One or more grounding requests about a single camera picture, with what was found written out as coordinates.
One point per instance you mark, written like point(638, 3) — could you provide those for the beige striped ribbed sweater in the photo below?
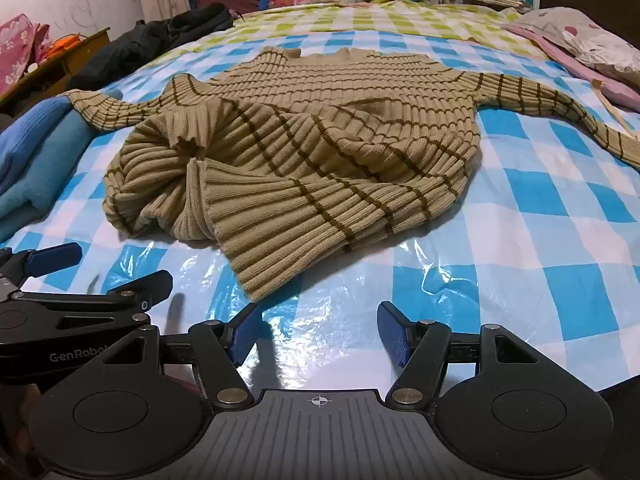
point(320, 150)

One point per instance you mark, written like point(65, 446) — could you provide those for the orange plastic item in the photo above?
point(62, 45)

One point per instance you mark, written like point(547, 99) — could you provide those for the green checked plastic sheet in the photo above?
point(380, 22)

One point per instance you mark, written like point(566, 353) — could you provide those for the pink floral bag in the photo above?
point(17, 50)

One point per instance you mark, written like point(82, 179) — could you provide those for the grey dotted pillow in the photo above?
point(590, 40)

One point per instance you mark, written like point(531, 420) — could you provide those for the wooden nightstand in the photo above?
point(75, 60)

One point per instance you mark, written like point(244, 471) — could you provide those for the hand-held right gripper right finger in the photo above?
point(392, 334)

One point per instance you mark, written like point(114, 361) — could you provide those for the periwinkle blue fleece garment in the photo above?
point(35, 127)

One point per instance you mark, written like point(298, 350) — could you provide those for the stack of papers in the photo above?
point(495, 1)

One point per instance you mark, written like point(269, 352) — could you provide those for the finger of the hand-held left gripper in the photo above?
point(50, 258)
point(150, 285)

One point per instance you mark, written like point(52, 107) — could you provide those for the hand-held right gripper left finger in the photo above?
point(245, 334)

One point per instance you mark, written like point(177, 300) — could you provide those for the black jacket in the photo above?
point(150, 35)

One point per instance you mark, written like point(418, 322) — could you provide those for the teal fleece garment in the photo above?
point(35, 200)

